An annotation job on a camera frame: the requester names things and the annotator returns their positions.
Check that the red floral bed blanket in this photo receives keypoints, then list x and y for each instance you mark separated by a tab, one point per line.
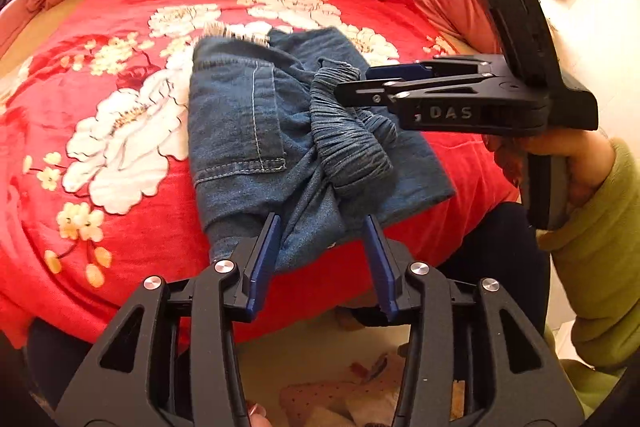
95	180

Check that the right forearm green sleeve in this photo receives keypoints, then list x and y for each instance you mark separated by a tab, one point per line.
596	256

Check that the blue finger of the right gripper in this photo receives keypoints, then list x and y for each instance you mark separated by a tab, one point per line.
406	71

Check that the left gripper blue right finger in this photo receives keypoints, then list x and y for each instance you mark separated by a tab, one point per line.
382	274

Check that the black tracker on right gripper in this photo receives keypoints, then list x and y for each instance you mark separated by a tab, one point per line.
526	42

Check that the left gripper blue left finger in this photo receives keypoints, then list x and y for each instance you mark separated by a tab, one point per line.
260	266

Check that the blue denim pants lace trim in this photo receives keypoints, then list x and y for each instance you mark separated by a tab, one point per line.
267	136

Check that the person's right hand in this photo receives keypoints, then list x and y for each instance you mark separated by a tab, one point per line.
589	158

